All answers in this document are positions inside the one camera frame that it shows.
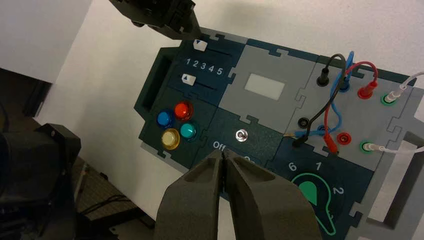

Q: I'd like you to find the black floor cable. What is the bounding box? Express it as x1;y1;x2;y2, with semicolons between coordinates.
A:
79;194;133;216

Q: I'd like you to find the green pointer rotary knob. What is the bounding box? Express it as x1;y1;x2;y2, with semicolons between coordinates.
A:
290;172;346;237

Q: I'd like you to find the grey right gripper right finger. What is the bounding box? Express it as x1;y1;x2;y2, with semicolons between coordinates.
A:
225;149;324;240

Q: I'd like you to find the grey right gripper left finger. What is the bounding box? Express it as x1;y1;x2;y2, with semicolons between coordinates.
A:
153;149;227;240

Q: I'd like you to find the blue jumper cable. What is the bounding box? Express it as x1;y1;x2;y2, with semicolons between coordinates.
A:
284;50;356;138

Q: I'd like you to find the black jumper cable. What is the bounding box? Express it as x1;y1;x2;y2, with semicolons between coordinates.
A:
292;53;348;148

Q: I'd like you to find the white display screen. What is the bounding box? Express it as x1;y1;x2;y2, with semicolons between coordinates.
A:
244;73;286;101

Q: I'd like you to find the red dome push button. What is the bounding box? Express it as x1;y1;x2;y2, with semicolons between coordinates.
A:
173;100;195;122

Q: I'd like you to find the white jumper cable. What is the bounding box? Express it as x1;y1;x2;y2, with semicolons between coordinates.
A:
361;71;424;155

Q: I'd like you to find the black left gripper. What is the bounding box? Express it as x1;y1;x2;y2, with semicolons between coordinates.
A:
109;0;202;39

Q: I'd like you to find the teal dome push button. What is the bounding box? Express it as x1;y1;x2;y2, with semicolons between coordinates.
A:
179;122;199;143

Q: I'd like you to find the dark modular task box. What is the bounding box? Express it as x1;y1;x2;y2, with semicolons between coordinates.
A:
134;28;424;240

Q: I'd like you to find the red jumper cable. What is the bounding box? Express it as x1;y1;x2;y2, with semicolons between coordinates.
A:
322;61;379;156

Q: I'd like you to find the yellow dome push button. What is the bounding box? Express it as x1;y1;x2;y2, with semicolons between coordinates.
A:
161;129;181;151

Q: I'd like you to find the blue dome push button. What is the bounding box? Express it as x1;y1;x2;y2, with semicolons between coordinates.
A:
156;109;174;129

